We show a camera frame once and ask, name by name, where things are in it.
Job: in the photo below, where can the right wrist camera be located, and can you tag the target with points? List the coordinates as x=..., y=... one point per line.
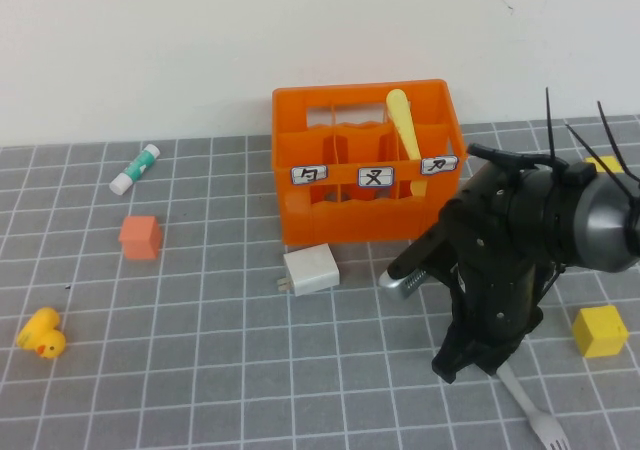
x=400, y=287

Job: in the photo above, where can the yellow rubber duck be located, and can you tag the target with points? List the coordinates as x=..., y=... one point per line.
x=42, y=332

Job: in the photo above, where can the grey plastic fork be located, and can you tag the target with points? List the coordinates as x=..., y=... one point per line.
x=542, y=422

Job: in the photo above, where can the orange plastic cutlery holder crate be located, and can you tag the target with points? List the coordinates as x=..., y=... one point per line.
x=360, y=225

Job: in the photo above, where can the yellow plastic knife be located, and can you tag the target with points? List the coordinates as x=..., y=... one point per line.
x=405, y=125

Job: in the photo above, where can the white green glue stick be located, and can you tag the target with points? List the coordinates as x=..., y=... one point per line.
x=132, y=170

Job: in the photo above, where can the yellow cube block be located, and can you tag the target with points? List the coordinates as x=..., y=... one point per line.
x=600, y=335
x=607, y=162

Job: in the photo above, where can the black zip tie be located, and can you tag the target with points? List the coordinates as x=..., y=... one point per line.
x=615, y=140
x=551, y=130
x=587, y=142

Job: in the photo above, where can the orange cube block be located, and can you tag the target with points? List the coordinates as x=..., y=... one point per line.
x=140, y=240

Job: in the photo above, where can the white power adapter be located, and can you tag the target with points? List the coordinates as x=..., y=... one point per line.
x=312, y=270

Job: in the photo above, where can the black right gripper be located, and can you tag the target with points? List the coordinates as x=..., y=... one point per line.
x=505, y=250

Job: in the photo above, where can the grey grid pattern mat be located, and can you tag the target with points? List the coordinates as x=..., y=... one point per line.
x=200, y=345

